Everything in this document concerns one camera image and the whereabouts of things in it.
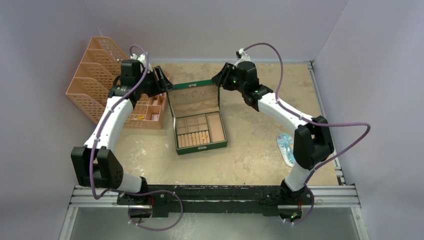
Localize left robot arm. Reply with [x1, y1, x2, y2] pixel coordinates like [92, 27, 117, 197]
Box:
[70, 59, 173, 205]

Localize green jewelry box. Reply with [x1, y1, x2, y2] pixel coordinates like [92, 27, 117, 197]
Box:
[167, 79, 228, 155]

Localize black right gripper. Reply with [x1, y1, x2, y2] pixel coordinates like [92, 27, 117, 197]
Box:
[211, 64, 246, 94]

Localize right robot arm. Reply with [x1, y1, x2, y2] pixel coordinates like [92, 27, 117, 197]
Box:
[211, 61, 334, 204]

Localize blue white oval dish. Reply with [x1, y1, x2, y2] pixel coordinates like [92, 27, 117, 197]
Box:
[276, 133, 296, 168]

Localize orange mesh file organizer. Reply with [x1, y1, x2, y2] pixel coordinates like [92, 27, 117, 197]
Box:
[66, 36, 167, 130]

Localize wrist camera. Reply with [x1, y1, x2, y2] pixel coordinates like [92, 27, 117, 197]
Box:
[130, 53, 153, 73]
[234, 48, 252, 66]

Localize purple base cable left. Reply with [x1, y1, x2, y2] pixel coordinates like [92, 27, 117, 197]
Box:
[127, 189, 185, 233]

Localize aluminium frame rail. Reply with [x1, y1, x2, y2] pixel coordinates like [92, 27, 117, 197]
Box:
[309, 60, 370, 240]

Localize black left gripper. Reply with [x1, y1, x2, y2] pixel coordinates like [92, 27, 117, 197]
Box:
[136, 66, 174, 98]

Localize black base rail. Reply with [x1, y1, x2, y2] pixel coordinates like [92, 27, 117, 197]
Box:
[115, 183, 316, 220]

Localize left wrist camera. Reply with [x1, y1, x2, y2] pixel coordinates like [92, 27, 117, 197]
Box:
[130, 53, 153, 73]

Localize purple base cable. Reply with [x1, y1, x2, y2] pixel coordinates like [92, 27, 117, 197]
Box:
[127, 189, 185, 233]
[279, 187, 316, 226]

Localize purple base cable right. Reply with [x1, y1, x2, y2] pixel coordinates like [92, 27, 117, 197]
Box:
[279, 187, 316, 226]

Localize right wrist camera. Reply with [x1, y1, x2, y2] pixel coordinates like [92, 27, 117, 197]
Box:
[234, 48, 252, 66]

